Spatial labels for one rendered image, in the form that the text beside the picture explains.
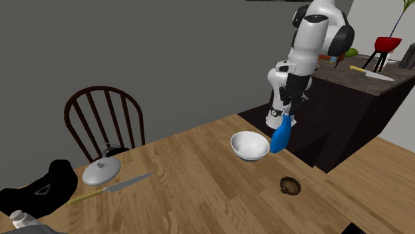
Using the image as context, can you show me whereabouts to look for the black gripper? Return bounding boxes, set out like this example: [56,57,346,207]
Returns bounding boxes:
[279,72,313,116]

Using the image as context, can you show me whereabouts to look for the blue bottle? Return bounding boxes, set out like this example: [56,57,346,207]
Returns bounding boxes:
[269,114,293,154]

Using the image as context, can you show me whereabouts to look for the dark wooden counter cabinet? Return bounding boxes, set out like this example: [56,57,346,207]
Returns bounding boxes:
[305,54,415,174]

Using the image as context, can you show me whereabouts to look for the white bowl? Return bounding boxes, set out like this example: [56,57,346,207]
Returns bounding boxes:
[230,130,271,162]

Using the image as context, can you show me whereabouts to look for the red planter on black stand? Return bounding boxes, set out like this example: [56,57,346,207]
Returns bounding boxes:
[360,0,411,73]

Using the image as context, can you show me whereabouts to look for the dark knife block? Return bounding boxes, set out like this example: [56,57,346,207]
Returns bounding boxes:
[398,43,415,70]

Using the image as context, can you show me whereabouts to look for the black flat object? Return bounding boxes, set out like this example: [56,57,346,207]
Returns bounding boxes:
[340,222,368,234]

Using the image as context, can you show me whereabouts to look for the grey round lid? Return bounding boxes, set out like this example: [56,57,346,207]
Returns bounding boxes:
[82,157,122,187]

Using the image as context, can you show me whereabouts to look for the dark wooden chair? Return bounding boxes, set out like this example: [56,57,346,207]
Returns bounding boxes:
[63,85,146,164]

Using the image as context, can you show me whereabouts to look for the black curved object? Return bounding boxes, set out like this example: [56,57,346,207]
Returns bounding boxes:
[0,159,78,220]

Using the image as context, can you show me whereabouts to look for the grey flat object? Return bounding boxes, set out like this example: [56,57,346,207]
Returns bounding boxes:
[0,225,70,234]

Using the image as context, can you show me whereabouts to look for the white salt shaker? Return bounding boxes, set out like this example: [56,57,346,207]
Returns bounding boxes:
[9,209,44,229]

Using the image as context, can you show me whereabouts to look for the brown round ring dish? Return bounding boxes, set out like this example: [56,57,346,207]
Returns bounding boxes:
[279,175,303,196]

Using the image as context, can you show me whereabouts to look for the yellow handled kitchen knife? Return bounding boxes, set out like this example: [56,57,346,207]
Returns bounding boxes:
[67,172,156,205]
[349,65,396,82]

